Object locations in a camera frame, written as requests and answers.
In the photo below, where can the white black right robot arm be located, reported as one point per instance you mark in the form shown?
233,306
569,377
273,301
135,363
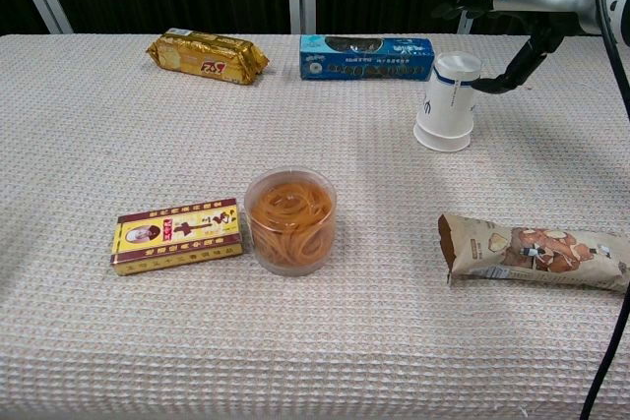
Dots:
621,2

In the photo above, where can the blue long cardboard box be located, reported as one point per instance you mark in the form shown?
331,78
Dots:
344,58

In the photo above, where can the beige nut snack packet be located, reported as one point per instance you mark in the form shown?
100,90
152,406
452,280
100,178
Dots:
531,253

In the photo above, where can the clear tub of rubber bands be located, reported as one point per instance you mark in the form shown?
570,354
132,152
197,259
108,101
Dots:
290,223

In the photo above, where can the gold biscuit packet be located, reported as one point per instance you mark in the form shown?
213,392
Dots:
207,56

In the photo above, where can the beige woven tablecloth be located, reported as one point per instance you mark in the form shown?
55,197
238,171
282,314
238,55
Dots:
315,341

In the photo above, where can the yellow red cardboard box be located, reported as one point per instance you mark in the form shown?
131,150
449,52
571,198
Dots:
177,235

